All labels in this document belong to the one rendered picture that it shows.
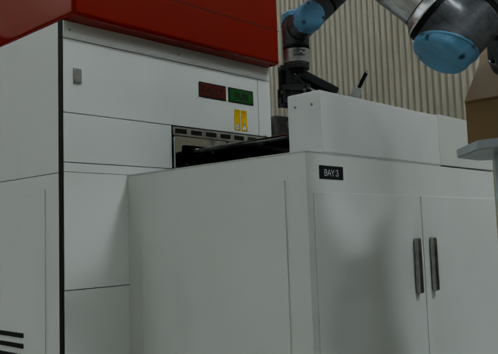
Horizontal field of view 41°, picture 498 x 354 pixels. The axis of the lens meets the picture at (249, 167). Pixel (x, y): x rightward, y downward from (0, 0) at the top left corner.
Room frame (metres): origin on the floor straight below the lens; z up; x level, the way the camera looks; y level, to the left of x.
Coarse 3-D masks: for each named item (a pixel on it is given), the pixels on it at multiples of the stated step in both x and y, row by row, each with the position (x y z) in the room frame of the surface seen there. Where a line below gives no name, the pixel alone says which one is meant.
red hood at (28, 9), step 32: (0, 0) 1.94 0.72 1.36; (32, 0) 1.82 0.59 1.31; (64, 0) 1.70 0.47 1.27; (96, 0) 1.73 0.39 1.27; (128, 0) 1.80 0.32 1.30; (160, 0) 1.89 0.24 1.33; (192, 0) 1.98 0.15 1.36; (224, 0) 2.08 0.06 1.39; (256, 0) 2.19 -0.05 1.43; (0, 32) 1.94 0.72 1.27; (32, 32) 1.82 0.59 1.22; (128, 32) 1.84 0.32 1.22; (160, 32) 1.88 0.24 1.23; (192, 32) 1.98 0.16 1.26; (224, 32) 2.08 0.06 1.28; (256, 32) 2.19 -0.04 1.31; (256, 64) 2.25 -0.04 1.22
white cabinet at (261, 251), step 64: (128, 192) 1.85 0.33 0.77; (192, 192) 1.67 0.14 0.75; (256, 192) 1.52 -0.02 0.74; (320, 192) 1.46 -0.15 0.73; (384, 192) 1.65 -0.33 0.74; (448, 192) 1.90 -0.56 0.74; (192, 256) 1.68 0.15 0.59; (256, 256) 1.53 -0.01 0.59; (320, 256) 1.45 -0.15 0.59; (384, 256) 1.64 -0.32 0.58; (448, 256) 1.88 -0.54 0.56; (192, 320) 1.68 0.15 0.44; (256, 320) 1.53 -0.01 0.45; (320, 320) 1.45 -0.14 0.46; (384, 320) 1.63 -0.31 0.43; (448, 320) 1.86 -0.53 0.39
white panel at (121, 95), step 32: (64, 32) 1.71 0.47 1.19; (96, 32) 1.79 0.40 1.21; (64, 64) 1.71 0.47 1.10; (96, 64) 1.78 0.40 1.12; (128, 64) 1.86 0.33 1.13; (160, 64) 1.95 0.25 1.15; (192, 64) 2.04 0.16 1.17; (224, 64) 2.14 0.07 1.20; (64, 96) 1.71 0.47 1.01; (96, 96) 1.78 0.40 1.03; (128, 96) 1.86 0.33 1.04; (160, 96) 1.95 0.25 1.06; (192, 96) 2.04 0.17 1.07; (256, 96) 2.25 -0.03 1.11; (64, 128) 1.71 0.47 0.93; (96, 128) 1.78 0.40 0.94; (128, 128) 1.86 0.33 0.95; (160, 128) 1.94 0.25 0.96; (192, 128) 2.04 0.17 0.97; (224, 128) 2.14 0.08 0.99; (256, 128) 2.25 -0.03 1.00; (64, 160) 1.71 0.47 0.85; (96, 160) 1.78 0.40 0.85; (128, 160) 1.86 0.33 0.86; (160, 160) 1.94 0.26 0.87
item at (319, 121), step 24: (288, 96) 1.54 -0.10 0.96; (312, 96) 1.49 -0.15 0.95; (336, 96) 1.52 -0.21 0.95; (288, 120) 1.54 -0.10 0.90; (312, 120) 1.49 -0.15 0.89; (336, 120) 1.52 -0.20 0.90; (360, 120) 1.59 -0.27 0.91; (384, 120) 1.67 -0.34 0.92; (408, 120) 1.76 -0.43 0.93; (432, 120) 1.85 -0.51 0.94; (312, 144) 1.49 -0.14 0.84; (336, 144) 1.52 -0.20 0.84; (360, 144) 1.59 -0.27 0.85; (384, 144) 1.66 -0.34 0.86; (408, 144) 1.75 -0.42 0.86; (432, 144) 1.85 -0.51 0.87
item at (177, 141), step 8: (176, 136) 1.97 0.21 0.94; (176, 144) 1.97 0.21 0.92; (184, 144) 1.99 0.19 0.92; (192, 144) 2.02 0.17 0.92; (200, 144) 2.04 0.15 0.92; (208, 144) 2.07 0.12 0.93; (216, 144) 2.09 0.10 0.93; (176, 152) 1.97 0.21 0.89; (176, 160) 1.97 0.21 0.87; (184, 160) 1.99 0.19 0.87
